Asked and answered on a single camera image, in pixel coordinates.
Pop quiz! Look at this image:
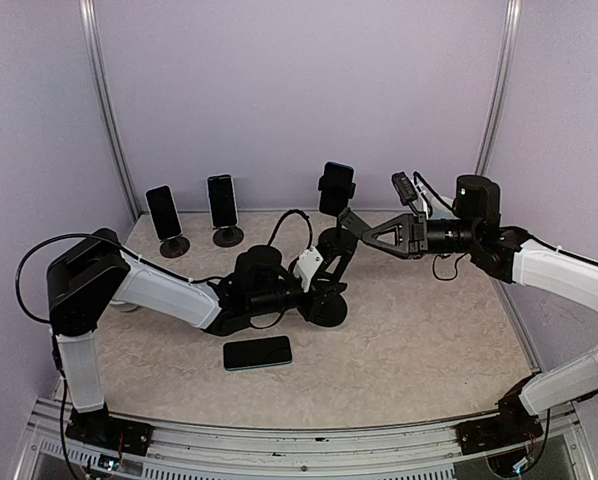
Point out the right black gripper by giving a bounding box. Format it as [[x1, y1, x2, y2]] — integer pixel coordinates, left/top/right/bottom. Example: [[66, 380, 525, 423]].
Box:
[[363, 210, 481, 259]]

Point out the black clamp phone stand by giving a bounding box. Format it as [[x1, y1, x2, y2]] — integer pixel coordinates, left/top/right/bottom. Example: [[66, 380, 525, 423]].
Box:
[[316, 173, 359, 257]]

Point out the phone with teal case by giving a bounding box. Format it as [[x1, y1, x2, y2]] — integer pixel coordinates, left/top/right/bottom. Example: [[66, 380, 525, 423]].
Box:
[[223, 336, 293, 371]]

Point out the phone with dark-blue case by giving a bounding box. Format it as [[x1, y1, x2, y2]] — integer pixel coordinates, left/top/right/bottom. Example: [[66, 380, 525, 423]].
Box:
[[318, 162, 356, 217]]

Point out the folding phone stand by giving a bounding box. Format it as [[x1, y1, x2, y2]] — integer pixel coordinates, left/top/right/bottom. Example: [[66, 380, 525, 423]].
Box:
[[212, 226, 244, 248], [159, 236, 190, 259]]

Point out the phone with light-blue case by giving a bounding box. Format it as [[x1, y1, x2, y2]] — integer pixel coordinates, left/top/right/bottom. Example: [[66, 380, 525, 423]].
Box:
[[207, 174, 238, 229]]

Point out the phone with lilac case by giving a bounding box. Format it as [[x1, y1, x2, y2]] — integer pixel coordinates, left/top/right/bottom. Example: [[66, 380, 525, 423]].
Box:
[[145, 185, 182, 240]]

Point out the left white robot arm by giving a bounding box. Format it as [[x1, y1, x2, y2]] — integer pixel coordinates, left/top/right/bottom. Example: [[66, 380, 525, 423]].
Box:
[[45, 212, 355, 445]]

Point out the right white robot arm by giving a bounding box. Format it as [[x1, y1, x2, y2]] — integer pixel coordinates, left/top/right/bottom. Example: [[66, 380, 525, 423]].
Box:
[[340, 175, 598, 444]]

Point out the white blue mug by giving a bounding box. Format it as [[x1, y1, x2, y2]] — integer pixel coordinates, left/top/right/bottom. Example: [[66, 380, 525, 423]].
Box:
[[430, 198, 455, 219]]

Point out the white bowl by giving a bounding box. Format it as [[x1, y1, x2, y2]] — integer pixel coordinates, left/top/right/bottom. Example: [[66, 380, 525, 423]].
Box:
[[109, 300, 139, 313]]

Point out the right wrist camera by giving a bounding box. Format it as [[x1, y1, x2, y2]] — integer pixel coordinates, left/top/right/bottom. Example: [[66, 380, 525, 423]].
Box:
[[390, 171, 455, 219]]

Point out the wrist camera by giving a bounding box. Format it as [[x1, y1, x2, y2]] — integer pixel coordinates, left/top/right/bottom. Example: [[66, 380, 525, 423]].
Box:
[[291, 246, 324, 293], [390, 171, 455, 219]]

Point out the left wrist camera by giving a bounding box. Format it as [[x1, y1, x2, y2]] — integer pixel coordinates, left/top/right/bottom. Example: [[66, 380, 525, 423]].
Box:
[[291, 246, 324, 293]]

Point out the right aluminium frame post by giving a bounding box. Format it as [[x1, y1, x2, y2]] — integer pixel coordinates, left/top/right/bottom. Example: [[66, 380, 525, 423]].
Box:
[[475, 0, 522, 175]]

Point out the aluminium frame post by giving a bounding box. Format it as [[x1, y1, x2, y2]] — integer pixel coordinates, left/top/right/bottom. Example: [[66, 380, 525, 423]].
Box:
[[475, 0, 522, 175], [79, 0, 143, 221]]

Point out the front aluminium rail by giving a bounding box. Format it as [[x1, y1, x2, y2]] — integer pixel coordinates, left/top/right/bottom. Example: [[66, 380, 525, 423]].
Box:
[[9, 398, 598, 479]]

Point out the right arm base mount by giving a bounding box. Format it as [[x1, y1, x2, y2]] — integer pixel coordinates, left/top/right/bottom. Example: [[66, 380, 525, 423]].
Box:
[[455, 415, 543, 455]]

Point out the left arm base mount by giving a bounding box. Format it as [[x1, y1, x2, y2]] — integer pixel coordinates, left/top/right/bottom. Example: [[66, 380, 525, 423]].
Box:
[[66, 417, 153, 457]]

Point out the left aluminium frame post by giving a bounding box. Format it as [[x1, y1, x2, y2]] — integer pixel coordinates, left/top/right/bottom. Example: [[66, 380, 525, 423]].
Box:
[[79, 0, 143, 221]]

